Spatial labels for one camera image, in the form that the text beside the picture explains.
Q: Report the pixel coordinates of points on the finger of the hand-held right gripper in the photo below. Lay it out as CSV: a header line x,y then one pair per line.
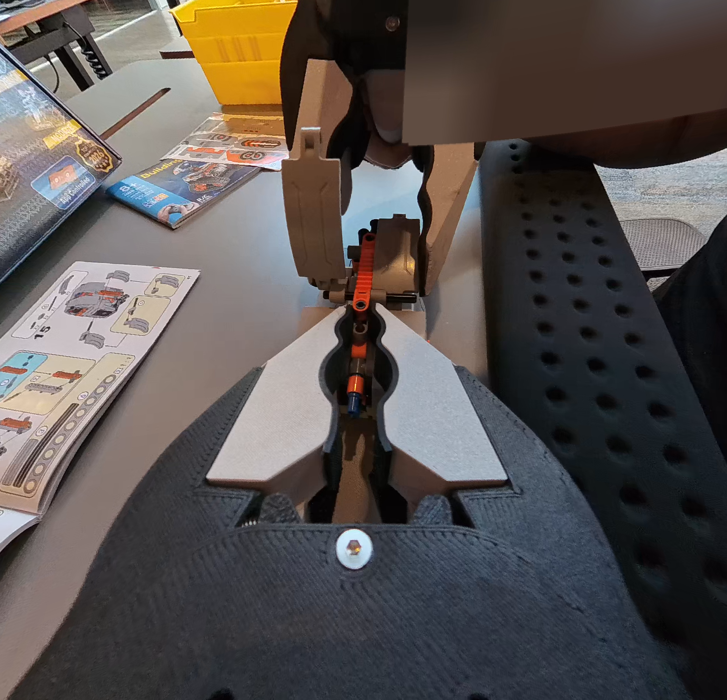
x,y
318,97
451,200

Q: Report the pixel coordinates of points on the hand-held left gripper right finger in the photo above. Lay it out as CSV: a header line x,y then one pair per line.
x,y
443,427

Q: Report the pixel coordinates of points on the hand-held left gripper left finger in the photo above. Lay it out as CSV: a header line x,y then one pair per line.
x,y
272,427

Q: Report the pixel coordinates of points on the grey orange toy brick vehicle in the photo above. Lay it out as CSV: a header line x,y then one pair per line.
x,y
397,257

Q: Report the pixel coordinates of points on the grey curved toy brick panel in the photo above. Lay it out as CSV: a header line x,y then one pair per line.
x,y
315,217

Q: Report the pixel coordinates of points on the grey desk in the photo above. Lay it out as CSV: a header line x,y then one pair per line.
x,y
227,228

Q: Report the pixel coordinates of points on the person's right hand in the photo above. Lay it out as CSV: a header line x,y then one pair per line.
x,y
392,157

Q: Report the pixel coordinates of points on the yellow plastic bin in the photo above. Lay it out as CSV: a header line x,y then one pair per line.
x,y
238,58

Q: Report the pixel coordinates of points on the orange printed sticker sheet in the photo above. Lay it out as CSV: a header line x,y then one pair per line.
x,y
238,154

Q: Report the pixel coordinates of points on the black dimpled armrest pad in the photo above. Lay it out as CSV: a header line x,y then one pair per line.
x,y
568,313

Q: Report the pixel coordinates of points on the blue closed booklet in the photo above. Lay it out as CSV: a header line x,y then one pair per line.
x,y
170,194

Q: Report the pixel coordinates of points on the open instruction booklet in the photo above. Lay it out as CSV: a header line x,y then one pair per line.
x,y
102,325

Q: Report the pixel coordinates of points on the grey mesh office chair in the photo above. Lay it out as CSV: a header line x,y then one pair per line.
x,y
659,245

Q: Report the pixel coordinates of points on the person's dark clothing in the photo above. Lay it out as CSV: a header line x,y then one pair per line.
x,y
704,342

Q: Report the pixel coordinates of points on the wooden top table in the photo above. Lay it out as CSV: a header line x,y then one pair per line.
x,y
45,7

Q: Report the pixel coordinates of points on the dark blue toy set box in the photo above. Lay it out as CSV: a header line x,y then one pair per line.
x,y
40,171

